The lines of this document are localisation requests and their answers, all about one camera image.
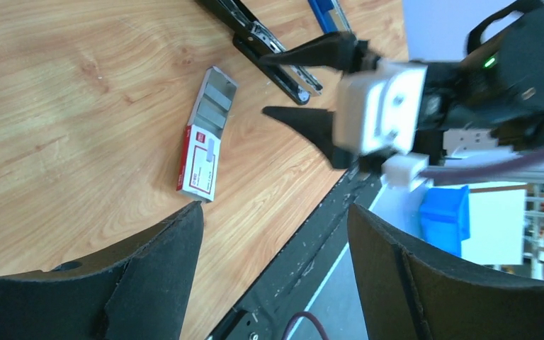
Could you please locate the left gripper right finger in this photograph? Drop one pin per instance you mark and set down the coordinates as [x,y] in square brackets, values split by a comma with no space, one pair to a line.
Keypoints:
[410,289]

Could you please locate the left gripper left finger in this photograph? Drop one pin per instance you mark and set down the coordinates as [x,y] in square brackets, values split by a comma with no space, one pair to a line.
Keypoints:
[137,288]

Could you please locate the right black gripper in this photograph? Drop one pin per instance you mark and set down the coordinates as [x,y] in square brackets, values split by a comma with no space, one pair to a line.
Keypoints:
[440,108]

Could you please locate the blue stapler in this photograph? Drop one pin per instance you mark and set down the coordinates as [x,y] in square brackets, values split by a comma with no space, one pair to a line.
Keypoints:
[329,15]

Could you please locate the black stapler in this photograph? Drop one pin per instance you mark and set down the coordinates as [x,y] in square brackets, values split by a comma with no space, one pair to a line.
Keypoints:
[254,40]

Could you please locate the red white staple box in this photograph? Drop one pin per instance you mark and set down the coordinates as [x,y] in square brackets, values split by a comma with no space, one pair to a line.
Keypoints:
[203,136]

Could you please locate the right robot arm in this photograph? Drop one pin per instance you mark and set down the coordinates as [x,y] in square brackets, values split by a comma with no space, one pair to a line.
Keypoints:
[502,78]

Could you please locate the blue storage bin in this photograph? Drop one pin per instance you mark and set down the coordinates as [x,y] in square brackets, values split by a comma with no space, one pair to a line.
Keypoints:
[444,216]

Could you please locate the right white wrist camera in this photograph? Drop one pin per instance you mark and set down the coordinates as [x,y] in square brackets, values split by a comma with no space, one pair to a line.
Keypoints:
[377,111]

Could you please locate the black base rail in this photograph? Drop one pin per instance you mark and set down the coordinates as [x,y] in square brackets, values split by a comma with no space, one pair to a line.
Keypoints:
[286,285]

